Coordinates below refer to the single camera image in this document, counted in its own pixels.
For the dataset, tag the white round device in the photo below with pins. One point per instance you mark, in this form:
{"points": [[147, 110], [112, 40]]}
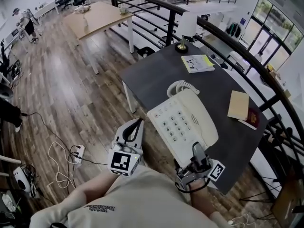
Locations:
{"points": [[21, 179]]}

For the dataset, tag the person's left forearm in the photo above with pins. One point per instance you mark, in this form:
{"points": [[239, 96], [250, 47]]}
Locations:
{"points": [[95, 186]]}

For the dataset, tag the rack of dark clothes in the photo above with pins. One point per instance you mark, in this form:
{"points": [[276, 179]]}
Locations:
{"points": [[234, 30]]}

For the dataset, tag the yellow and white booklet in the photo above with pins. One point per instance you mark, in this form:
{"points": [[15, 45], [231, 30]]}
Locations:
{"points": [[197, 63]]}

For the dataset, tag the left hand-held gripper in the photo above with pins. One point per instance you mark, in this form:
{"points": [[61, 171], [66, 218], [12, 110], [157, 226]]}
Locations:
{"points": [[121, 161]]}

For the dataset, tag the dark red passport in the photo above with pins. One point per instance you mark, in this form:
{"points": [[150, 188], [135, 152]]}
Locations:
{"points": [[252, 119]]}

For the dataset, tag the black metal railing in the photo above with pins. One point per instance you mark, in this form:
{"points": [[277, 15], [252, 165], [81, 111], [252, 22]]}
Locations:
{"points": [[237, 47]]}

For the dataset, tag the white shade brass lamp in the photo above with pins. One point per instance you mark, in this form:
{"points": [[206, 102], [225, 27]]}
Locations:
{"points": [[188, 24]]}

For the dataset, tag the person's beige shirt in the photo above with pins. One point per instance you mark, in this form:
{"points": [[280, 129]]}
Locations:
{"points": [[142, 203]]}

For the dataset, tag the crumpled beige bag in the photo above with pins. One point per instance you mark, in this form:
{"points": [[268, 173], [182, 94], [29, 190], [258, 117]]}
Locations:
{"points": [[82, 8]]}

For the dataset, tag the brown wooden board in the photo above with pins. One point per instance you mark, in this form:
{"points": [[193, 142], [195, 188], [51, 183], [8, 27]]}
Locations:
{"points": [[288, 198]]}

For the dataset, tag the dark grey table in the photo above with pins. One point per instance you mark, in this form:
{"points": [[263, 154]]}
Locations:
{"points": [[152, 79]]}

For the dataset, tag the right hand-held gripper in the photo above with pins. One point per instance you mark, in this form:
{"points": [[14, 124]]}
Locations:
{"points": [[215, 171]]}

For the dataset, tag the light wooden table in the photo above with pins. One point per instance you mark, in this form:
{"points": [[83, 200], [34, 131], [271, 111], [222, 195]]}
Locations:
{"points": [[104, 18]]}

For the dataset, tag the person's right forearm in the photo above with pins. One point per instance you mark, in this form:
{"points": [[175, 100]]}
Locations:
{"points": [[206, 201]]}

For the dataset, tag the long white desk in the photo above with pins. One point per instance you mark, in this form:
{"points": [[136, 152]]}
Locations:
{"points": [[46, 9]]}

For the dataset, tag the tan paper notebook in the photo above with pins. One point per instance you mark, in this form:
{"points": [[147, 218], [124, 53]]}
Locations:
{"points": [[238, 104]]}

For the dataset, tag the white power strip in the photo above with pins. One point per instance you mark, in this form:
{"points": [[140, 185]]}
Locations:
{"points": [[78, 154]]}

